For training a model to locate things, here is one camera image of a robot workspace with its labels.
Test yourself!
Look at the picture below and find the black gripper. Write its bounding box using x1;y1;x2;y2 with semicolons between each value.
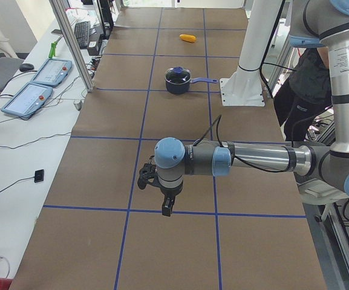
136;156;183;217

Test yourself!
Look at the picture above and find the blue saucepan with handle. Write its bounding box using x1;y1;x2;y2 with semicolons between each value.
165;66;219;94

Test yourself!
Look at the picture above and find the glass lid blue knob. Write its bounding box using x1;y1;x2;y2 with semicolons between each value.
165;66;191;85

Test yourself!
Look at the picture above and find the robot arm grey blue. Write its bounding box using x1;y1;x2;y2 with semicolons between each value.
137;1;349;216

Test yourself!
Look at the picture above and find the yellow corn cob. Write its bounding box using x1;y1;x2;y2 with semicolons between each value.
179;34;197;43

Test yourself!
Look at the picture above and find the small black square sensor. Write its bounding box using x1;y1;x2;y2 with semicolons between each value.
34;169;45;183

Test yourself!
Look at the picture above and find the brown paper table mat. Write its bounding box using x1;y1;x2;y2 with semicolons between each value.
11;8;326;289

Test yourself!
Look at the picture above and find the near blue teach pendant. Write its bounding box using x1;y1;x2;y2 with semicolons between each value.
1;82;53;120

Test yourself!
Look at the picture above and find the blue teach pendant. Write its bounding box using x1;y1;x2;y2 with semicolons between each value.
31;58;73;88
1;82;53;120

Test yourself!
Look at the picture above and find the far blue teach pendant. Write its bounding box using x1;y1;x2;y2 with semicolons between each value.
31;58;73;88

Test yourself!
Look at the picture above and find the black computer keyboard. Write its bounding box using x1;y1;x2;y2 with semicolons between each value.
74;21;91;48

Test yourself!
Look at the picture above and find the black computer mouse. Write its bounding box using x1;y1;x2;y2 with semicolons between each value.
19;63;34;72

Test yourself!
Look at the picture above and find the person in dark clothes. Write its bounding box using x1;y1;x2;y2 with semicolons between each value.
274;47;331;141

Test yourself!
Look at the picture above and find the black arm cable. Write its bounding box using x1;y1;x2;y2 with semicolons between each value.
192;114;293;173

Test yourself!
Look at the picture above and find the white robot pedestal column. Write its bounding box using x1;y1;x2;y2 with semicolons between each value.
220;0;284;106

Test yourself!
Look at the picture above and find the aluminium frame post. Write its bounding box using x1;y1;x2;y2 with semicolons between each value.
49;0;94;92

